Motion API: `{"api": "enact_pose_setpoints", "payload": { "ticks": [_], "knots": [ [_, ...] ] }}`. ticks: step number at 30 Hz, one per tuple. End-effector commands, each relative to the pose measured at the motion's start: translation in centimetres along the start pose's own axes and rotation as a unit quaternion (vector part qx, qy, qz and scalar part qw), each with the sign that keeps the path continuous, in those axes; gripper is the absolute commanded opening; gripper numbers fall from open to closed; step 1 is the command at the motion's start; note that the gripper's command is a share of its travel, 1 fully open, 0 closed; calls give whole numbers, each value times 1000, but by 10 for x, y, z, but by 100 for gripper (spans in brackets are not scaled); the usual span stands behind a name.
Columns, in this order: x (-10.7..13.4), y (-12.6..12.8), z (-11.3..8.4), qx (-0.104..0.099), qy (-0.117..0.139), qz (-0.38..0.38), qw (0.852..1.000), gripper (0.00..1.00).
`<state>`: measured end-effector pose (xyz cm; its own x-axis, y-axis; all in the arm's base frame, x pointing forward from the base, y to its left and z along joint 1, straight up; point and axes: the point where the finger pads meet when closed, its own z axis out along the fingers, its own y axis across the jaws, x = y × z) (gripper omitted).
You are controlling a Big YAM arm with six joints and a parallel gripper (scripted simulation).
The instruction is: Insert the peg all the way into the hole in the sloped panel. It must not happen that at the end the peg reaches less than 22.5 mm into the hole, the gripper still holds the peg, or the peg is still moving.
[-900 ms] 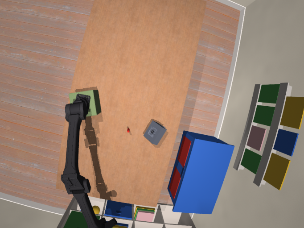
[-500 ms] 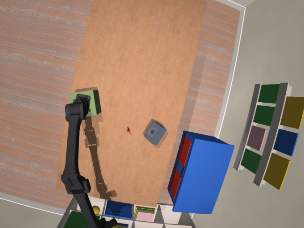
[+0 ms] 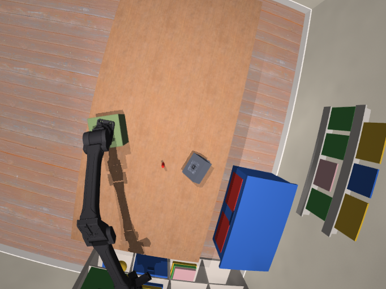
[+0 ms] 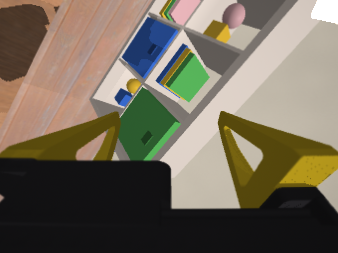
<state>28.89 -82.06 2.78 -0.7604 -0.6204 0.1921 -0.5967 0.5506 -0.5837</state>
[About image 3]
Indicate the grey sloped panel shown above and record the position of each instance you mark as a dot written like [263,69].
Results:
[196,168]

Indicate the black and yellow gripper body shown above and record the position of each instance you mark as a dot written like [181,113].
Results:
[132,274]

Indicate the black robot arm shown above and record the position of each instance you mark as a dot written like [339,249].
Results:
[94,231]

